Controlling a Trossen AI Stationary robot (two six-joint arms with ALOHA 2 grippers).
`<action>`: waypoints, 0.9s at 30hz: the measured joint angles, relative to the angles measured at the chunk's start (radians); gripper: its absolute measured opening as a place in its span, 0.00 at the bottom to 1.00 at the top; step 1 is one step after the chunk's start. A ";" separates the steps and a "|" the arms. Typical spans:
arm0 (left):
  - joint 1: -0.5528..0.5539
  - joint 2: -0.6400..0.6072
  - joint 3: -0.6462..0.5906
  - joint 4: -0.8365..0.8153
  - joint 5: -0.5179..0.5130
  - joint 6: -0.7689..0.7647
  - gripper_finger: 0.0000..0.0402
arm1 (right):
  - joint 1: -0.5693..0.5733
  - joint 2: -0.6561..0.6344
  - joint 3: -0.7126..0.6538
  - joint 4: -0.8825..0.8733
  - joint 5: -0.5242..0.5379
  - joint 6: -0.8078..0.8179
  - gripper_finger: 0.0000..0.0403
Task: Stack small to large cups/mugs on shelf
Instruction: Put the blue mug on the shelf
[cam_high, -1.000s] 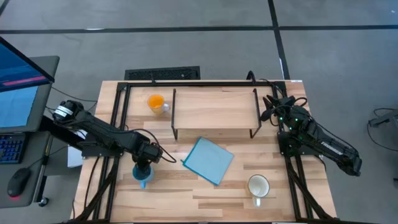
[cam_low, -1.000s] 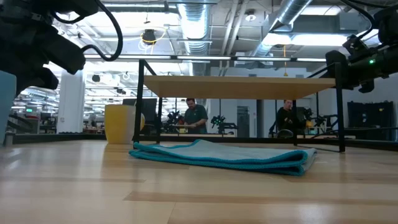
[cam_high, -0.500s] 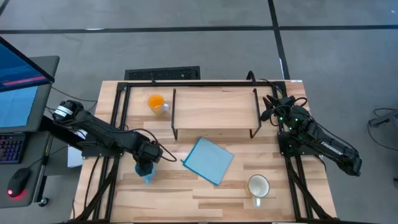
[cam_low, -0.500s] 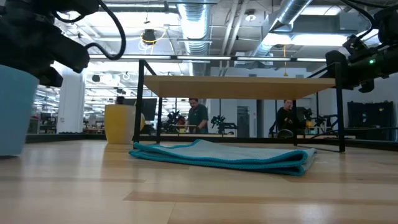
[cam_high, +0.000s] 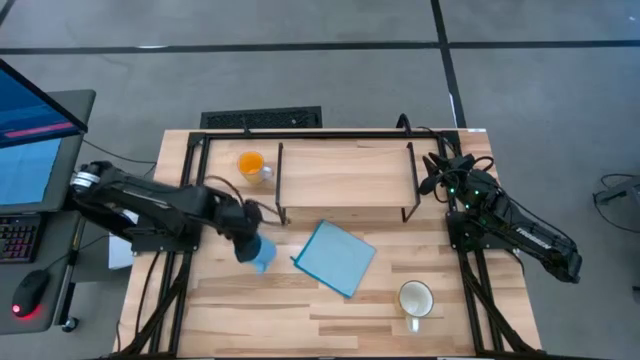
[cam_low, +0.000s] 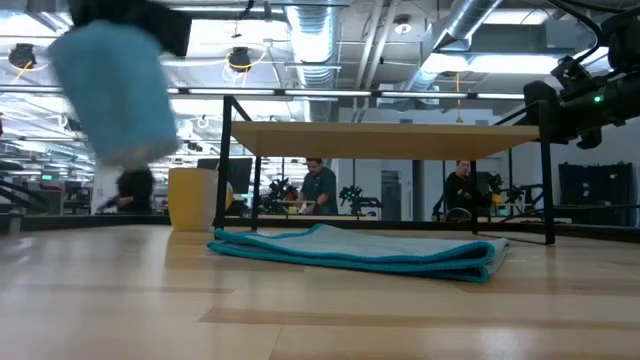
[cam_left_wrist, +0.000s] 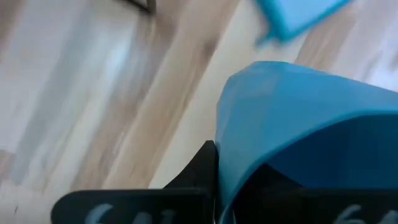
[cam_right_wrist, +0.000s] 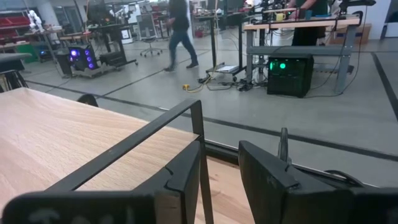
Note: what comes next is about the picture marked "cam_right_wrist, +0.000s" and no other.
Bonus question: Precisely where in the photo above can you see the black table clamp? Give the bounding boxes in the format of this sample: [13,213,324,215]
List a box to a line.
[76,93,99,108]

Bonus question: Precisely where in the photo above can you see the red storage bins rack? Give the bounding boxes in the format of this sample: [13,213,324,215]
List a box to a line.
[0,11,32,50]

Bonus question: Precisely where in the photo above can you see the cardboard box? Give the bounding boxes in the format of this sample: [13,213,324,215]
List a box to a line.
[329,23,373,45]

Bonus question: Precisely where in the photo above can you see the black workstation cart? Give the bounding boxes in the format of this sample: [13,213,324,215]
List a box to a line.
[58,22,139,78]

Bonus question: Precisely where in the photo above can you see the grey office chair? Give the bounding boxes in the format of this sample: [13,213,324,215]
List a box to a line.
[136,14,164,58]

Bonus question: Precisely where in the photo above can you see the black computer green lights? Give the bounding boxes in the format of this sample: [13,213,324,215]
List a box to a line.
[266,53,315,99]

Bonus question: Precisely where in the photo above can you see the wooden workbench grey legs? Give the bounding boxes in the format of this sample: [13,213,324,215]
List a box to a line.
[243,14,361,95]

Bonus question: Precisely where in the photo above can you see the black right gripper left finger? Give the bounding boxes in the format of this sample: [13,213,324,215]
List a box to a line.
[132,141,202,224]

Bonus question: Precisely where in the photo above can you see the black table edge rail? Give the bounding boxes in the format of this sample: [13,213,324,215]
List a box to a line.
[203,139,398,191]

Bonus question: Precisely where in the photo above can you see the grey metal post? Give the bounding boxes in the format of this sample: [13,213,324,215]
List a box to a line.
[278,127,292,165]

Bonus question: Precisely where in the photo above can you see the black computer purple lights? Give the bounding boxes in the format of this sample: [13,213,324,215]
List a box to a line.
[67,45,100,73]

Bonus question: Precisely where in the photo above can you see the person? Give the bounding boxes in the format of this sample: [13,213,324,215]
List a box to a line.
[164,0,200,73]
[285,0,329,47]

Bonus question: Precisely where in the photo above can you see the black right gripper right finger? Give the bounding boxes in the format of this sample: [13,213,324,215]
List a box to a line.
[238,139,354,224]

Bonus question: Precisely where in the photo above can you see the black chair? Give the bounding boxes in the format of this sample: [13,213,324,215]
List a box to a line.
[0,52,32,93]

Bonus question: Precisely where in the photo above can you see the white robot figure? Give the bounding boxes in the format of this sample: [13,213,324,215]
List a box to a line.
[27,9,44,32]

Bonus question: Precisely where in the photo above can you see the black standing desk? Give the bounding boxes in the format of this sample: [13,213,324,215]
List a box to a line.
[194,11,249,77]

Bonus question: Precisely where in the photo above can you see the wooden shelf black metal frame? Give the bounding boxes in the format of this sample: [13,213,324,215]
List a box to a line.
[0,87,215,224]

